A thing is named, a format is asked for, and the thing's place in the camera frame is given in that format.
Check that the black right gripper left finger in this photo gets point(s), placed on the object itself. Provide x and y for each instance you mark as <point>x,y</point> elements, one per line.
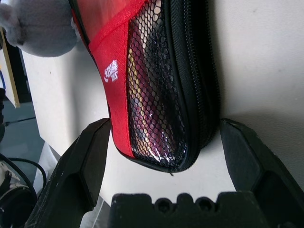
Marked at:
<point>71,175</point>

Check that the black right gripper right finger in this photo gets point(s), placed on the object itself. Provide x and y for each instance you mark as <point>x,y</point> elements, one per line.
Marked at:
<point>261,175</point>

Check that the black and red paddle case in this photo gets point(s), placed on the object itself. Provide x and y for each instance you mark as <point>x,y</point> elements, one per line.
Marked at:
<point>114,95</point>

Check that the grey plush zipper charm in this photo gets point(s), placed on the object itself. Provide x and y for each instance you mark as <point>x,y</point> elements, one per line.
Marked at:
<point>42,28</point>

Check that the white board with wooden edge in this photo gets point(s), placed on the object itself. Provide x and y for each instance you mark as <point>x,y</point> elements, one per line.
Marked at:
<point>10,71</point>

